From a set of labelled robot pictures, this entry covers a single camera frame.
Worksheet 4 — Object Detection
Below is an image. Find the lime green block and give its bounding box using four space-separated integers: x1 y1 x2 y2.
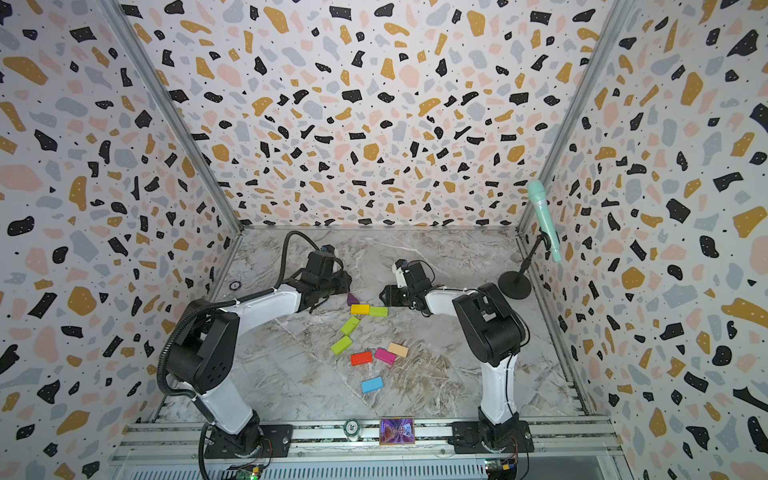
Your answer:
340 316 360 336
369 306 388 318
331 335 353 355

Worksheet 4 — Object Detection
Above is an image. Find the yellow block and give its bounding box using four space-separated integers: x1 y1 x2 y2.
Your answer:
350 304 371 316

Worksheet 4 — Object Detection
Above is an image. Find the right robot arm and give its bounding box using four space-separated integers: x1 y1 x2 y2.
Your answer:
379 259 529 452

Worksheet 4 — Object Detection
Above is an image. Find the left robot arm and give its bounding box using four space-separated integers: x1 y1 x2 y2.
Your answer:
156 245 351 457

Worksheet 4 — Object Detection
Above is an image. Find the tan wooden block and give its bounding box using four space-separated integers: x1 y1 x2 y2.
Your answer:
387 343 409 358

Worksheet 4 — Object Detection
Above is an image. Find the magenta block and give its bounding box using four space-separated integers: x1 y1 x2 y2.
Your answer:
374 348 397 365

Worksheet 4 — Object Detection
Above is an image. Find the red block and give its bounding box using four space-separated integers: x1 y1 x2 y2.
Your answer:
350 351 373 366

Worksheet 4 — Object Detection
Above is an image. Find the light blue block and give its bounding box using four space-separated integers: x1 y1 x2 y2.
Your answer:
361 377 384 394

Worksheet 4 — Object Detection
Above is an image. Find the colourful small screen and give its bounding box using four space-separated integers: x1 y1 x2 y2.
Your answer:
379 418 416 446

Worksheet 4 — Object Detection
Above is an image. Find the round green button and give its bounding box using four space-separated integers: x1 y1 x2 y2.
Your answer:
343 420 360 441

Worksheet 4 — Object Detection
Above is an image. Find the mint green microphone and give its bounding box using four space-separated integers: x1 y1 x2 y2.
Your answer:
528 180 562 263

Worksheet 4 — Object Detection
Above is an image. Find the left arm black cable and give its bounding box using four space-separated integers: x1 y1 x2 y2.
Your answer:
277 230 322 289

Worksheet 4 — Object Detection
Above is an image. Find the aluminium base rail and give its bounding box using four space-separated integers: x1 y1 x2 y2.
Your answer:
104 416 633 479

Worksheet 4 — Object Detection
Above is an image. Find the aluminium corner post left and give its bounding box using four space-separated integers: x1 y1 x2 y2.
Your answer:
95 0 243 235

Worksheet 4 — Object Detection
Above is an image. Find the aluminium corner post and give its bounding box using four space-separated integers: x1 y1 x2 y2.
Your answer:
95 0 243 235
508 1 635 236

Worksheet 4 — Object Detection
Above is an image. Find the aluminium corner post right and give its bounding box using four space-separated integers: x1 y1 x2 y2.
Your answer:
508 1 635 236

